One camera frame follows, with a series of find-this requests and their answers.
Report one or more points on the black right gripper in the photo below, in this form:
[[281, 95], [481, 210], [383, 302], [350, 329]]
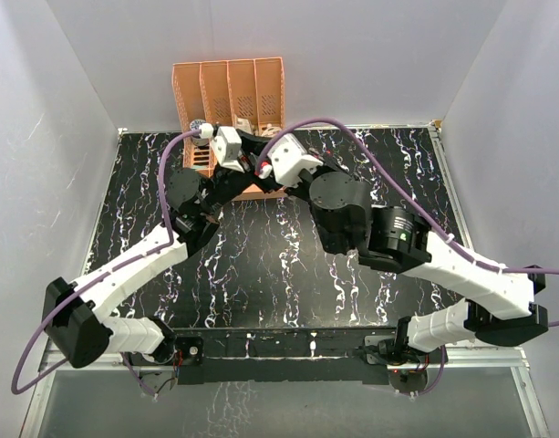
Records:
[[301, 188]]

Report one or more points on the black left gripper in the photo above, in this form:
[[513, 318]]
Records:
[[253, 145]]

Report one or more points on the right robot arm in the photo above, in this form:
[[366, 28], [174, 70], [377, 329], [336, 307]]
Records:
[[495, 307]]

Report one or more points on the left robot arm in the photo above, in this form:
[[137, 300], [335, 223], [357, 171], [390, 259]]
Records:
[[78, 315]]

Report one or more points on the white product packet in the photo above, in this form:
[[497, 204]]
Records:
[[244, 124]]

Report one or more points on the oval white blister pack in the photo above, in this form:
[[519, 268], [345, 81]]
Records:
[[269, 130]]

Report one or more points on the orange plastic desk organizer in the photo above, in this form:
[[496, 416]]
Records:
[[218, 91]]

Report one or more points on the grey round tin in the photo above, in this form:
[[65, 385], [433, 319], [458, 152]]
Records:
[[197, 138]]

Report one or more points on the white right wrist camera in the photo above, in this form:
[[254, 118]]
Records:
[[286, 160]]

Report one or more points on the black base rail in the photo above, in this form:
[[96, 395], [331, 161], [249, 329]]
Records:
[[212, 355]]

